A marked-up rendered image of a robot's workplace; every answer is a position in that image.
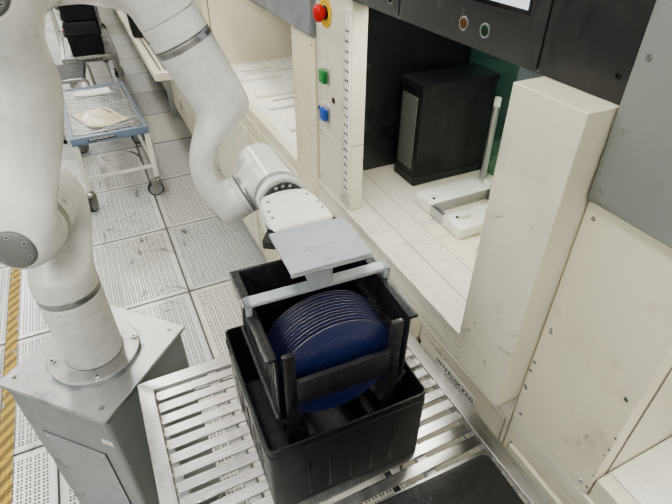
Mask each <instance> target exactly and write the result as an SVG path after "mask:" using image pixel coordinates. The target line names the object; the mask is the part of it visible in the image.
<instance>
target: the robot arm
mask: <svg viewBox="0 0 672 504"><path fill-rule="evenodd" d="M73 4H86V5H93V6H98V7H103V8H109V9H114V10H120V11H123V12H125V13H127V14H128V15H129V16H130V17H131V18H132V20H133V21H134V23H135V24H136V26H137V27H138V29H139V30H140V32H141V33H142V35H143V36H144V38H145V39H146V41H147V42H148V44H149V45H150V47H151V48H152V50H153V51H154V53H155V54H156V56H157V57H158V59H159V60H160V62H161V63H162V65H163V66H164V67H165V69H166V70H167V72H168V73H169V75H170V76H171V78H172V79H173V81H174V82H175V84H176V85H177V87H178V88H179V90H180V91H181V92H182V94H183V95H184V97H185V98H186V100H187V101H188V103H189V104H190V106H191V107H192V109H193V111H194V113H195V115H196V124H195V129H194V132H193V136H192V140H191V145H190V153H189V163H190V172H191V176H192V179H193V182H194V184H195V186H196V188H197V190H198V191H199V193H200V194H201V196H202V197H203V199H204V200H205V202H206V203H207V204H208V206H209V207H210V208H211V210H212V212H214V214H215V215H216V216H217V218H218V219H219V220H221V221H222V222H223V223H225V224H233V223H236V222H238V221H240V220H242V219H243V218H245V217H247V216H248V215H250V214H252V213H253V212H255V211H256V210H258V209H259V210H260V218H261V222H262V225H263V228H264V231H265V236H264V238H263V240H262V245H263V248H264V249H273V250H274V251H275V252H277V250H276V248H275V247H274V245H273V243H272V241H271V239H270V238H269V234H271V233H275V232H280V231H284V230H288V229H293V228H297V227H301V226H306V225H310V224H314V223H319V222H323V221H327V220H332V219H336V217H334V216H332V214H331V212H330V211H329V210H328V209H327V207H326V206H325V205H324V204H323V203H322V202H321V201H320V200H319V199H318V198H317V197H315V196H314V195H313V194H312V193H310V192H309V191H307V190H306V189H303V186H302V184H301V183H300V182H299V180H298V179H297V178H296V177H295V175H294V174H293V173H292V171H291V170H290V169H289V168H288V166H287V165H286V164H285V162H284V161H283V160H282V158H281V157H280V156H279V155H278V153H277V152H276V151H275V150H274V148H272V147H271V146H270V145H268V144H265V143H254V144H251V145H249V146H247V147H245V148H244V149H243V150H242V151H241V152H240V154H239V155H238V158H237V161H236V169H237V172H236V173H235V174H233V175H232V176H230V177H228V178H226V179H221V178H220V177H219V176H218V174H217V173H216V170H215V156H216V153H217V150H218V148H219V146H220V144H221V142H222V141H223V139H224V138H225V136H226V135H227V134H228V133H229V132H230V130H231V129H232V128H233V127H234V126H235V125H236V124H237V123H238V122H239V121H240V120H241V118H242V117H243V116H244V115H245V114H246V112H247V110H248V108H249V100H248V97H247V94H246V92H245V90H244V88H243V86H242V84H241V83H240V81H239V79H238V77H237V76H236V74H235V72H234V70H233V68H232V67H231V65H230V63H229V61H228V60H227V58H226V56H225V54H224V52H223V51H222V49H221V47H220V45H219V43H218V42H217V40H216V38H215V36H214V34H213V33H212V31H211V29H210V27H209V26H208V24H207V22H206V20H205V19H204V17H203V15H202V13H201V12H200V10H199V8H198V6H197V5H196V3H195V1H194V0H0V263H1V264H3V265H5V266H8V267H10V268H15V269H27V279H28V284H29V288H30V290H31V293H32V295H33V297H34V299H35V301H36V303H37V305H38V307H39V309H40V311H41V313H42V315H43V317H44V319H45V321H46V323H47V325H48V327H49V329H50V331H51V333H52V335H53V337H54V339H55V341H56V343H57V344H56V345H55V346H54V348H53V349H52V351H51V353H50V355H49V358H48V369H49V372H50V374H51V376H52V377H53V379H54V380H56V381H57V382H58V383H60V384H62V385H64V386H69V387H78V388H79V387H89V386H94V385H97V384H100V383H103V382H106V381H108V380H110V379H112V378H114V377H115V376H117V375H119V374H120V373H121V372H123V371H124V370H125V369H126V368H127V367H128V366H129V365H130V364H131V363H132V362H133V361H134V359H135V358H136V356H137V354H138V352H139V349H140V338H139V334H138V332H137V331H136V329H135V328H134V327H133V326H132V325H130V324H129V323H126V322H124V321H120V320H115V318H114V316H113V313H112V310H111V308H110V305H109V302H108V300H107V297H106V294H105V292H104V289H103V286H102V284H101V281H100V278H99V276H98V273H97V271H96V268H95V265H94V261H93V245H92V221H91V212H90V206H89V202H88V198H87V195H86V193H85V190H84V188H83V187H82V185H81V183H80V182H79V180H78V179H77V178H76V177H75V176H74V175H73V174H72V173H71V172H70V171H68V170H67V169H65V168H62V167H61V162H62V154H63V143H64V95H63V85H62V79H61V75H60V72H59V70H58V68H57V66H56V64H55V62H54V60H53V57H52V55H51V53H50V50H49V48H48V45H47V41H46V36H45V20H46V15H47V13H48V11H50V10H51V9H53V8H54V7H58V6H64V5H73Z"/></svg>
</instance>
